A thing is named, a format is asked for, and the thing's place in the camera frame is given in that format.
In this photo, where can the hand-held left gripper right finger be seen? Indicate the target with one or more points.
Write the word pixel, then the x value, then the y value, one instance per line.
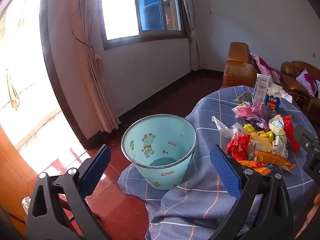
pixel 225 172

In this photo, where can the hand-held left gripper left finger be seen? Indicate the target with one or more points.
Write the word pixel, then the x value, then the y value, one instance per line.
pixel 96 172

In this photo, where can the red foam net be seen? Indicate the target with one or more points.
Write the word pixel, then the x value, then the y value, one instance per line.
pixel 291 132

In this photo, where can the red foil wrapper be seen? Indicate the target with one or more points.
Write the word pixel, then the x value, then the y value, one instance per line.
pixel 237 145

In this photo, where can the orange snack packet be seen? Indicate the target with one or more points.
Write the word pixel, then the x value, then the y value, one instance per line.
pixel 270 158

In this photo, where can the white and yellow wrapper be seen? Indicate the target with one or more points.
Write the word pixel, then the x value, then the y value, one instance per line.
pixel 278 127

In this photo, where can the clear plastic bag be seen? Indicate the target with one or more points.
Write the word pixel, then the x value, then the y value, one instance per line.
pixel 223 128

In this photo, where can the purple foil wrapper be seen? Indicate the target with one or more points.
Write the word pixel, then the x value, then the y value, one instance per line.
pixel 259 123

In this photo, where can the pink plastic bag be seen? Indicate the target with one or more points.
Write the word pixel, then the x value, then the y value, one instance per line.
pixel 241 111

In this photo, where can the teal cartoon-print trash bin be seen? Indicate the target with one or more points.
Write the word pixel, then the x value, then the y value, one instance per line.
pixel 160 135

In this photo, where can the person's right hand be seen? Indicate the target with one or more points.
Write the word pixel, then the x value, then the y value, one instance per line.
pixel 312 215

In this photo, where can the blue checked tablecloth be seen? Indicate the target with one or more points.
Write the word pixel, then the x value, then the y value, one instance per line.
pixel 200 120

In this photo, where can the blue and white carton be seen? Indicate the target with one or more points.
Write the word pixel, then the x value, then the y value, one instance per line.
pixel 271 100

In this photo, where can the pink floral pillow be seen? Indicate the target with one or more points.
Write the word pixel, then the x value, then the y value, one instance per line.
pixel 307 80

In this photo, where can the brown leather sofa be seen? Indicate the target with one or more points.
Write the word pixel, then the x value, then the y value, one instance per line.
pixel 290 80

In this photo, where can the flat grey packet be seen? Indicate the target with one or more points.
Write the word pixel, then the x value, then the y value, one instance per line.
pixel 243 96

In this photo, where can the orange wooden door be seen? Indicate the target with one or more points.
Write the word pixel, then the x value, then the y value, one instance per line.
pixel 12 170

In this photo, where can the tall white milk carton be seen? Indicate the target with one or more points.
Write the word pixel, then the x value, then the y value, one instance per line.
pixel 261 87

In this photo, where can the brown leather armchair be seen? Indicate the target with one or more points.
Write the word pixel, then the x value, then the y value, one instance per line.
pixel 237 67

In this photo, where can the beige balcony curtain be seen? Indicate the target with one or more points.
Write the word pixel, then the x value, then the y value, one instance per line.
pixel 13 92

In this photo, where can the pink tied-back curtain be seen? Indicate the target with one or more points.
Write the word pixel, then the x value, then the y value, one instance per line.
pixel 87 17

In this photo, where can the pink curtain beside sofa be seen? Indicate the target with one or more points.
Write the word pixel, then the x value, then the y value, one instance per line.
pixel 190 17

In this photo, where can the sliding glass window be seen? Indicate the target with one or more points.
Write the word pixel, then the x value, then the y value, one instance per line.
pixel 150 5

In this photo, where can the dark brown door frame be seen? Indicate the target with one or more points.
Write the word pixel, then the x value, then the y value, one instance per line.
pixel 46 42

